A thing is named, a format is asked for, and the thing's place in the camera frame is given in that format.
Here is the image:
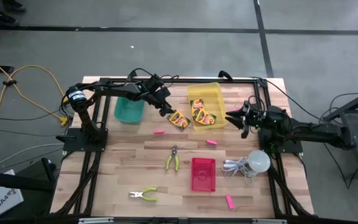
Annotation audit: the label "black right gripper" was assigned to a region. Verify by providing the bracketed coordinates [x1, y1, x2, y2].
[225, 100, 270, 139]

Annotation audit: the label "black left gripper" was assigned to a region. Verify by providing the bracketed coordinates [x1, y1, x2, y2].
[140, 73, 177, 118]

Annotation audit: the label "Crayola crayon box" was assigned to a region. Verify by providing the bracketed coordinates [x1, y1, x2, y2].
[167, 110, 191, 131]
[195, 108, 218, 126]
[190, 98, 205, 118]

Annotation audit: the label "yellow-green wire stripper pliers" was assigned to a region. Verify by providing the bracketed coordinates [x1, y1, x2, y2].
[165, 144, 180, 172]

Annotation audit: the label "yellow-green handled pliers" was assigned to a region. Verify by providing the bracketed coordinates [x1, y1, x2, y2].
[128, 186, 158, 203]

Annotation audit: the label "yellow translucent plastic bin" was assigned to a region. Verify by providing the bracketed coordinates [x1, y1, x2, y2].
[187, 82, 229, 131]

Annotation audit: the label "teal plastic bin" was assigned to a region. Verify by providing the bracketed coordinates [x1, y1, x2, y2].
[114, 96, 145, 125]

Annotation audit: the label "white light bulb lamp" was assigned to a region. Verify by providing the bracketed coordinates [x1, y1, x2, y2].
[247, 149, 272, 174]

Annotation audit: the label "red slotted plastic basket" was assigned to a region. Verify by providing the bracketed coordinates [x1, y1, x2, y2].
[191, 157, 216, 193]

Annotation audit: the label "black metal stand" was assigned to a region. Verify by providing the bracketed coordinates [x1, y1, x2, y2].
[323, 85, 358, 180]

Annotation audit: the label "black equipment stand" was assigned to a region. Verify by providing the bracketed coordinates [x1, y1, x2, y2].
[0, 157, 58, 192]

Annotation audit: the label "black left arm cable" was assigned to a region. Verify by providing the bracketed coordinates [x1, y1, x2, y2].
[126, 67, 180, 82]

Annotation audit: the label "black aluminium table frame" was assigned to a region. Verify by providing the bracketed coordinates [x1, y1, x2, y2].
[50, 70, 315, 224]

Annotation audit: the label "white coiled lamp cable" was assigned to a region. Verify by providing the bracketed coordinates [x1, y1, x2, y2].
[221, 156, 258, 187]

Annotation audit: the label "silver aluminium bracket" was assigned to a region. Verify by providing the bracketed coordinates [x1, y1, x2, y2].
[78, 217, 114, 224]
[252, 218, 287, 224]

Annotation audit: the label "yellow extension cord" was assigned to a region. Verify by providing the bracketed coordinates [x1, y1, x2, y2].
[0, 52, 71, 138]

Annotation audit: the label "grey floor cable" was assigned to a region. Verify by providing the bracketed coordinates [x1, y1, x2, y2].
[0, 142, 65, 172]

